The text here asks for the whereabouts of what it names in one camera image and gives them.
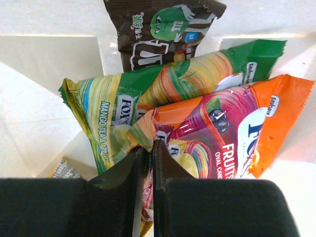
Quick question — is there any dark green snack packet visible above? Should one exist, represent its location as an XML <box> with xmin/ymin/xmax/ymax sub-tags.
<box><xmin>104</xmin><ymin>0</ymin><xmax>227</xmax><ymax>72</ymax></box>

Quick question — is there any green Savoria snack packet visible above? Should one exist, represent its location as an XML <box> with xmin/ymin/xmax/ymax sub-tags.
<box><xmin>59</xmin><ymin>39</ymin><xmax>286</xmax><ymax>173</ymax></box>

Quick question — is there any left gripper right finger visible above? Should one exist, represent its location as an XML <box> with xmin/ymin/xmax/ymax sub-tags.
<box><xmin>152</xmin><ymin>140</ymin><xmax>299</xmax><ymax>237</ymax></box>

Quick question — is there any checkered paper bag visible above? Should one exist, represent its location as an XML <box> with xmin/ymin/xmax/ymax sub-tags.
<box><xmin>0</xmin><ymin>0</ymin><xmax>316</xmax><ymax>178</ymax></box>

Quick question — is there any yellow snack packet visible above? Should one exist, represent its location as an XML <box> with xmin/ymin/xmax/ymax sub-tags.
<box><xmin>48</xmin><ymin>157</ymin><xmax>82</xmax><ymax>179</ymax></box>

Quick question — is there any orange Savoria snack packet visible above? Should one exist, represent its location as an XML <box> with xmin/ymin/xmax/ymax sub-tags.
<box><xmin>127</xmin><ymin>75</ymin><xmax>315</xmax><ymax>180</ymax></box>

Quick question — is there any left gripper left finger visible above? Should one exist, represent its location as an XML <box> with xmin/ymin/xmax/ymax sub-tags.
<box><xmin>0</xmin><ymin>148</ymin><xmax>146</xmax><ymax>237</ymax></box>

